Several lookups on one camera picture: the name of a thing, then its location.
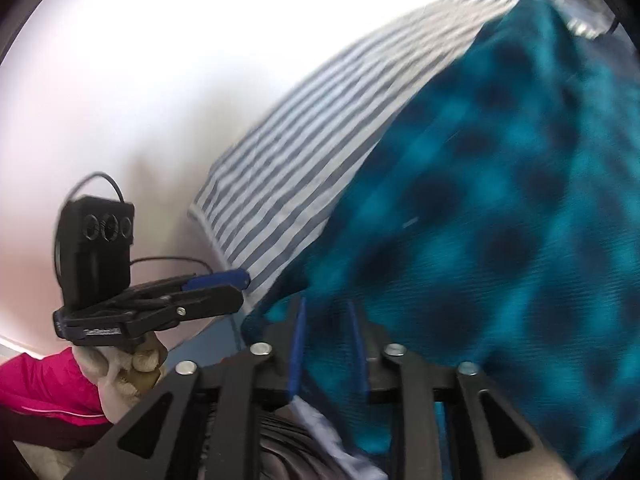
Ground left gloved hand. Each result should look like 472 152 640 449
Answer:
72 333 168 424

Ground zebra striped trousers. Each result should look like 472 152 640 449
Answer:
258 408 348 480

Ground black camera box left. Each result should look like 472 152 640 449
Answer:
56 196 134 311

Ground pink sleeve left forearm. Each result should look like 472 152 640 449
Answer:
0 348 112 451

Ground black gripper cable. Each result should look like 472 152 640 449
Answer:
67 171 216 279

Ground teal plaid fleece jacket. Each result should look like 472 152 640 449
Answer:
242 0 639 479

